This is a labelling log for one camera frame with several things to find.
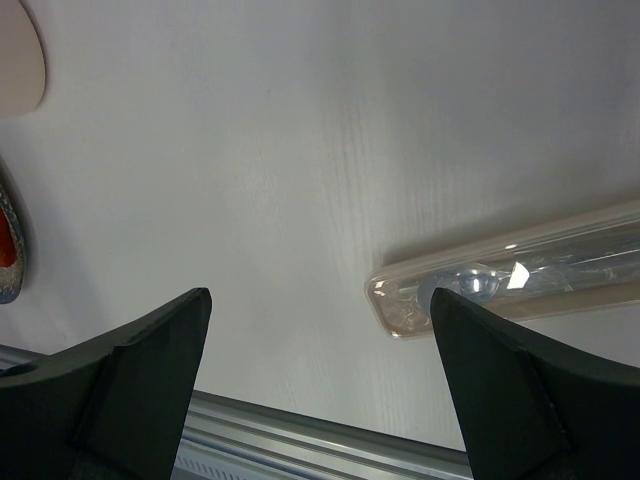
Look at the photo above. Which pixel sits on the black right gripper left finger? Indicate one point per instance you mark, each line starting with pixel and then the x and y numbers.
pixel 112 407

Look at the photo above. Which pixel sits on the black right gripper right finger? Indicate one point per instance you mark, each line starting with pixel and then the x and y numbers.
pixel 531 407

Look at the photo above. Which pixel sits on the round steel bowl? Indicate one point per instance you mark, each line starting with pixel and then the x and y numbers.
pixel 23 67

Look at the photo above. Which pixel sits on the clear cutlery case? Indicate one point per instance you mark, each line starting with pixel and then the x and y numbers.
pixel 585 262

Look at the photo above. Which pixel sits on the red sausage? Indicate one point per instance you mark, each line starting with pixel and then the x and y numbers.
pixel 8 251

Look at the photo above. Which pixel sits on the grey speckled plate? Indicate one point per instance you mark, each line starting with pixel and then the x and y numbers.
pixel 12 278

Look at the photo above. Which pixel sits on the aluminium rail frame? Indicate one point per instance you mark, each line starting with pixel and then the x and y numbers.
pixel 225 438

